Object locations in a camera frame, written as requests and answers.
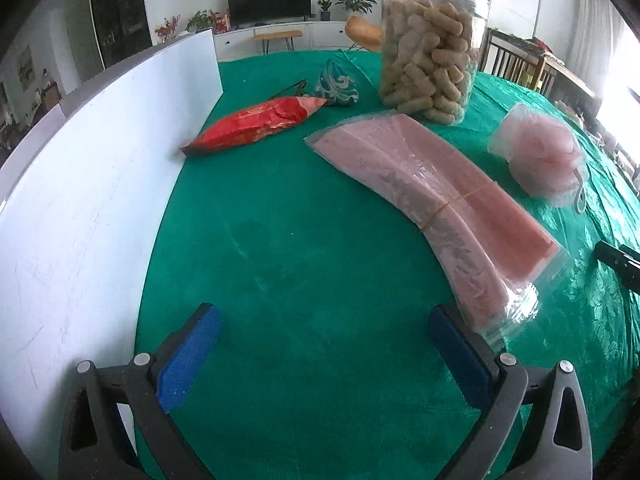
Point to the white television cabinet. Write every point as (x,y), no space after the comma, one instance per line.
(325,35)

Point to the red snack packet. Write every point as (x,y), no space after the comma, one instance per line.
(255,122)

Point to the black television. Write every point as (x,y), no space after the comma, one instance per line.
(270,1)

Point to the dark wooden dining chair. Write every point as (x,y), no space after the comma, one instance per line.
(505,57)

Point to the small green potted plant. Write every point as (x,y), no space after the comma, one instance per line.
(325,7)

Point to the leafy potted plant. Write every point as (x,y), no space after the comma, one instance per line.
(200,21)

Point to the teal patterned pouch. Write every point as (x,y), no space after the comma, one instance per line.
(337,85)

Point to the black display cabinet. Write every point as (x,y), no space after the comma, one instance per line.
(120,10)

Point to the red gift box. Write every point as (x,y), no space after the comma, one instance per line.
(221,22)

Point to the wooden bench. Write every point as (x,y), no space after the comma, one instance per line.
(277,35)

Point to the white board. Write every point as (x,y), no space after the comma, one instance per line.
(85,200)

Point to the large green potted plant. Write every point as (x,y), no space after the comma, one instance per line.
(356,1)

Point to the red flower arrangement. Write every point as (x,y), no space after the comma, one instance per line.
(167,30)

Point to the clear jar of brown snacks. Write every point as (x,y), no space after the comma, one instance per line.
(432,55)

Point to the pink bath loofah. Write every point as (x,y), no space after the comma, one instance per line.
(540,155)

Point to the white curtain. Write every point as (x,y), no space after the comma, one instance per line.
(600,25)

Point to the dark metal clip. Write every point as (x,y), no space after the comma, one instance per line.
(290,89)

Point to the orange chair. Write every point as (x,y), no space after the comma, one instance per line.
(362,30)

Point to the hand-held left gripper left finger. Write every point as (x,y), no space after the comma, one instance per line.
(190,360)

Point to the green tablecloth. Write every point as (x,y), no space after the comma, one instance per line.
(300,260)

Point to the pink plastic bag bundle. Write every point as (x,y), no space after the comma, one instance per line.
(425,180)

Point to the wooden dining table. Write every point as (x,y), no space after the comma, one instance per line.
(570,80)

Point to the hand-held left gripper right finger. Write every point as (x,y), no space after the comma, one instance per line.
(462,360)

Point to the framed wall picture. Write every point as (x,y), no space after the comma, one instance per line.
(25,67)

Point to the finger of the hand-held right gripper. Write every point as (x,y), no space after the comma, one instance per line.
(631,251)
(612,255)

